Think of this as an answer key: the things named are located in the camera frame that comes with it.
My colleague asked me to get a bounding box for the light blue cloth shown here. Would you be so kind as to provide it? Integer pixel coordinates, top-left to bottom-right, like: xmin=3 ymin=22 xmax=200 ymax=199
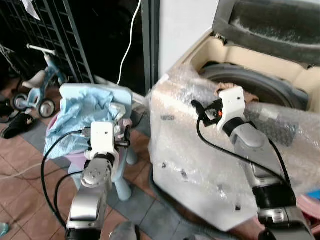
xmin=44 ymin=84 xmax=122 ymax=160

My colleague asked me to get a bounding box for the beige top-load washing machine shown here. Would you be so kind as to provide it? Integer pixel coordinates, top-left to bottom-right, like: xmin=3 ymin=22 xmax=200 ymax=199
xmin=149 ymin=0 xmax=320 ymax=233

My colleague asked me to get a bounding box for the grey washing machine lid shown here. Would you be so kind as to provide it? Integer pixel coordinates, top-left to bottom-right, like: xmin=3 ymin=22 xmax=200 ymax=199
xmin=212 ymin=0 xmax=320 ymax=67

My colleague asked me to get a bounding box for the pale green cloth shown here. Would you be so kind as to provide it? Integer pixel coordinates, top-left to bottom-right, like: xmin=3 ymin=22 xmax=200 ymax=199
xmin=110 ymin=102 xmax=133 ymax=132

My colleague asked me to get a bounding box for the clear bubble wrap cover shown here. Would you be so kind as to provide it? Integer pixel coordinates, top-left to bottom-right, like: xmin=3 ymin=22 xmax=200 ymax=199
xmin=149 ymin=62 xmax=320 ymax=201

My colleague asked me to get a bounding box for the light blue plastic child chair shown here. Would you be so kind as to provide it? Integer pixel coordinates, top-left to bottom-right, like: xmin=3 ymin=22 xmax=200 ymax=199
xmin=59 ymin=83 xmax=139 ymax=202

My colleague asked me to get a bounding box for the blue child tricycle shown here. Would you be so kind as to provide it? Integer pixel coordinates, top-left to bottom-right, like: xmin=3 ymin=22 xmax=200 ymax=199
xmin=11 ymin=43 xmax=69 ymax=119

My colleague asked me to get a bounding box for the black shoe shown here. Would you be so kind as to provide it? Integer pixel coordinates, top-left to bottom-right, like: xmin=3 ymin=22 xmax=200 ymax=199
xmin=1 ymin=113 xmax=36 ymax=140

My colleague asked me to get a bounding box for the blue plastic item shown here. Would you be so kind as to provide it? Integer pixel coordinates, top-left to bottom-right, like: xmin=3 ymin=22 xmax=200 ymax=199
xmin=306 ymin=188 xmax=320 ymax=201

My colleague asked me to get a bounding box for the black metal grille gate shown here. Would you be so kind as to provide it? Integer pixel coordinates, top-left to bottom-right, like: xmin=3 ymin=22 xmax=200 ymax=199
xmin=0 ymin=0 xmax=96 ymax=84

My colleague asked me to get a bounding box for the pink plastic basin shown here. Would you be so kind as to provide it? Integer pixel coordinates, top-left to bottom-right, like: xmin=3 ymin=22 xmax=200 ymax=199
xmin=299 ymin=194 xmax=320 ymax=222

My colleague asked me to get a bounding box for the white hanging rag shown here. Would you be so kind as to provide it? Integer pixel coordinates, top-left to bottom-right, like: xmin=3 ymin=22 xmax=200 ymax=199
xmin=21 ymin=0 xmax=42 ymax=21

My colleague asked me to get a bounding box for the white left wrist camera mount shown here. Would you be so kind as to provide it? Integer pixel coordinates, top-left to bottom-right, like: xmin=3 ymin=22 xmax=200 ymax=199
xmin=89 ymin=121 xmax=121 ymax=162

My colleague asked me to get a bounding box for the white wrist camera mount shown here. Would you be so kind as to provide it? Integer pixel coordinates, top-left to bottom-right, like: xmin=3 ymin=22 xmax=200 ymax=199
xmin=218 ymin=86 xmax=247 ymax=132
xmin=89 ymin=121 xmax=121 ymax=162

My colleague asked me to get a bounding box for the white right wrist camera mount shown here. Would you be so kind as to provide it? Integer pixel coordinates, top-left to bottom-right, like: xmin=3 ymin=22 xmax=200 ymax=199
xmin=218 ymin=86 xmax=247 ymax=132

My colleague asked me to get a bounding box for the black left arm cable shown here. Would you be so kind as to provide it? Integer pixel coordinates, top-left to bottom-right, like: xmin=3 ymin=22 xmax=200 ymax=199
xmin=41 ymin=129 xmax=93 ymax=229

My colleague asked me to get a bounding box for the dark door frame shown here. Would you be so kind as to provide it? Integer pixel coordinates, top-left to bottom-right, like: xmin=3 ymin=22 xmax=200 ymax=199
xmin=141 ymin=0 xmax=161 ymax=96

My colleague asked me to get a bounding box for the white hanging cable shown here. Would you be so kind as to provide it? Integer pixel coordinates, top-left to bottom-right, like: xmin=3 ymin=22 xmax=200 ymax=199
xmin=116 ymin=0 xmax=143 ymax=86

